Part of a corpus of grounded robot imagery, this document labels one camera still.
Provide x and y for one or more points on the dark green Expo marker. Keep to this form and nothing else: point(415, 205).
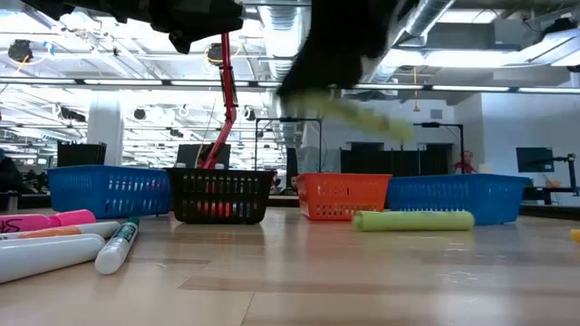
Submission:
point(113, 253)

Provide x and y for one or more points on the orange capped white marker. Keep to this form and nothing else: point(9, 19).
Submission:
point(45, 232)

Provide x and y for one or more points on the red desk lamp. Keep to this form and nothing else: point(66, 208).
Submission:
point(228, 90)

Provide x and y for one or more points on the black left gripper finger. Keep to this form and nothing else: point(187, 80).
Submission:
point(183, 41)

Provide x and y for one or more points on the black plastic basket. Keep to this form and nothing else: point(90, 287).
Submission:
point(219, 174)

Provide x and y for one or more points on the dark background desk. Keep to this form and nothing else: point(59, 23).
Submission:
point(553, 192)

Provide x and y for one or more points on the pink Sharpie highlighter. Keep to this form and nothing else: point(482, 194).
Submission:
point(27, 223)

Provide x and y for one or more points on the black monitor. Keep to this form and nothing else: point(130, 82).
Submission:
point(190, 156)

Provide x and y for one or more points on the black metal rig frame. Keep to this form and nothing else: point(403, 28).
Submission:
point(461, 145)
point(290, 120)

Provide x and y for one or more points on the dark computer monitor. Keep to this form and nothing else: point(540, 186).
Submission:
point(534, 159)

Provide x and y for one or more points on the black aluminium table frame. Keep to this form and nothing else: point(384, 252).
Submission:
point(553, 209)

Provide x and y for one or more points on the black partition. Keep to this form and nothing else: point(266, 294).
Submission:
point(376, 160)

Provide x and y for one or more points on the yellow Sharpie highlighter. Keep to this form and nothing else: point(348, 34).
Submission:
point(412, 221)
point(353, 113)

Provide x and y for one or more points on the blue plastic basket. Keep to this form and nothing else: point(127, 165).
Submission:
point(457, 192)
point(109, 176)

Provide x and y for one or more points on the person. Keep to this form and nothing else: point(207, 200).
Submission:
point(465, 165)
point(6, 174)

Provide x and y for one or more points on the long ceiling light strip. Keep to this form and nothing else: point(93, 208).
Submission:
point(471, 89)

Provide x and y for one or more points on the thick white barrel marker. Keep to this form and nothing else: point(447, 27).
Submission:
point(45, 256)

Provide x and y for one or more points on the yellow capped marker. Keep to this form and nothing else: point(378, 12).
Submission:
point(576, 236)

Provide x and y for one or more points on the orange highlighter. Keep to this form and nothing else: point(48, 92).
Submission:
point(222, 209)

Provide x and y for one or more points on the orange plastic basket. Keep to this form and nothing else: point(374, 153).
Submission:
point(344, 181)

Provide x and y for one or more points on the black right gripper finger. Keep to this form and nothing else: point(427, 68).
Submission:
point(317, 72)

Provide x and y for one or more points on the silver round ventilation duct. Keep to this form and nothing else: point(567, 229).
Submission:
point(426, 18)
point(281, 45)

